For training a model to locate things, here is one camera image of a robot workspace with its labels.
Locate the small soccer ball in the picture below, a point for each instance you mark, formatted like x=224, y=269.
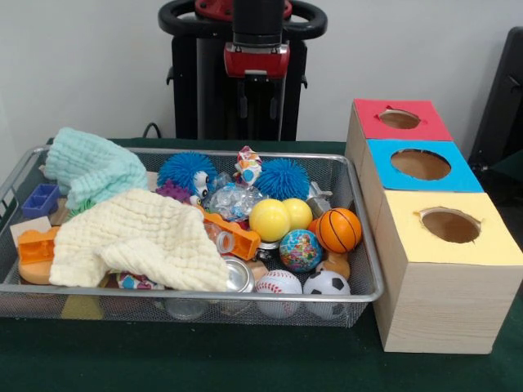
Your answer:
x=327, y=283

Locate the small yellow ball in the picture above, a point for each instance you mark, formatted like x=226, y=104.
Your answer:
x=300, y=212

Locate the shallow clear mesh bin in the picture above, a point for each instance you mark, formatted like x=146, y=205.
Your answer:
x=49, y=304

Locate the globe print ball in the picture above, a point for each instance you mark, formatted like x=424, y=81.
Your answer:
x=301, y=250

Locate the clear plastic packet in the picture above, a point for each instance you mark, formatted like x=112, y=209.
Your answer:
x=233, y=202

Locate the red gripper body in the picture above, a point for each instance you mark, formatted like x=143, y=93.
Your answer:
x=257, y=61

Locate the mint green cloth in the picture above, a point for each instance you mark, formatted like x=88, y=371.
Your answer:
x=94, y=167

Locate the dark green table cloth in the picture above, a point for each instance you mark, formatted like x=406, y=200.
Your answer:
x=204, y=359

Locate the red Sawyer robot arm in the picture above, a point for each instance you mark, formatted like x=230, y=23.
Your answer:
x=258, y=20

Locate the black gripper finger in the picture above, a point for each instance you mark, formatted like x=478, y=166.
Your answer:
x=242, y=98
x=274, y=98

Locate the blue spiky ball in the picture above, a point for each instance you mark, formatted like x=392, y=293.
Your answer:
x=283, y=180
x=186, y=171

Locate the small baseball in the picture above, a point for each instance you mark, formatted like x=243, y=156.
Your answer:
x=279, y=282

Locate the cream waffle cloth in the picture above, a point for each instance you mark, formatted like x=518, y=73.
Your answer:
x=139, y=237

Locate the small orange basketball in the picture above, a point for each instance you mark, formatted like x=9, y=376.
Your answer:
x=340, y=230

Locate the black chair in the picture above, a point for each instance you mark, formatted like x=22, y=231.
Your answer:
x=502, y=106

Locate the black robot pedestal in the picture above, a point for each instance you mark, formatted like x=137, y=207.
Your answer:
x=204, y=90

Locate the colourful spotted plush toy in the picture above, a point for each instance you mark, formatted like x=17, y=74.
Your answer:
x=248, y=166

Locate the large yellow ball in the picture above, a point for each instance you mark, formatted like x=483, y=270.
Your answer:
x=270, y=220

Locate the wooden box with three holes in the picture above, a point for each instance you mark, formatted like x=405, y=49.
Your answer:
x=433, y=302

